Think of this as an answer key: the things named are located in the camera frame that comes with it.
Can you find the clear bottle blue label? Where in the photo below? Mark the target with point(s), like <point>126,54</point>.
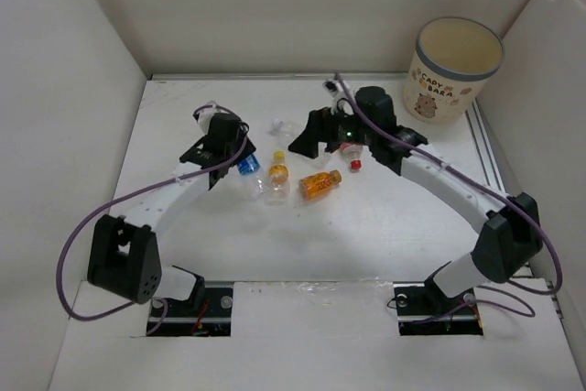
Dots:
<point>252,176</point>

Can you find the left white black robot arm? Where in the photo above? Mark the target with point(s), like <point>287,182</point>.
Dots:
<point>125,257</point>

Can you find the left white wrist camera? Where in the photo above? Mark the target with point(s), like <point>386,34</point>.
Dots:
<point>206,111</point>

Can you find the large clear plastic bottle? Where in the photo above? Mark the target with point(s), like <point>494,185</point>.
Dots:
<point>285,129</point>

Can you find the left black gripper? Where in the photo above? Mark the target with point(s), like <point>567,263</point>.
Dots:
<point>247,149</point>

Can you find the clear bottle red label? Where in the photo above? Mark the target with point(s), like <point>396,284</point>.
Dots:
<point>351,153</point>

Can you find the cream capybara bin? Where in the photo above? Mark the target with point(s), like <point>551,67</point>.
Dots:
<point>454,58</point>

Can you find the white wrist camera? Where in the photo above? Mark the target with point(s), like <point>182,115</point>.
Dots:
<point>206,111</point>
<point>341,94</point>

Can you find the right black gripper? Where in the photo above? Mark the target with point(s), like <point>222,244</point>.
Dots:
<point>320,127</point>

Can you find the clear bottle yellow cap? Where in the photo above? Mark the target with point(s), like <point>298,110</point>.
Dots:
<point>277,179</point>

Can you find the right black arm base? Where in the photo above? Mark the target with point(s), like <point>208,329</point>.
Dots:
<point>422,312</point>

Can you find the orange bottle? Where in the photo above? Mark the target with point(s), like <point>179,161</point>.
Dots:
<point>317,185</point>

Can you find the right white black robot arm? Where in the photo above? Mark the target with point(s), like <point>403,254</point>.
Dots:
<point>506,225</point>

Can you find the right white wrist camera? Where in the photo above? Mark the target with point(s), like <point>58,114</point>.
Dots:
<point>341,94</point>

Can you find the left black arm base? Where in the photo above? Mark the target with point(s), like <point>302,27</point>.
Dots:
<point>211,318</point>

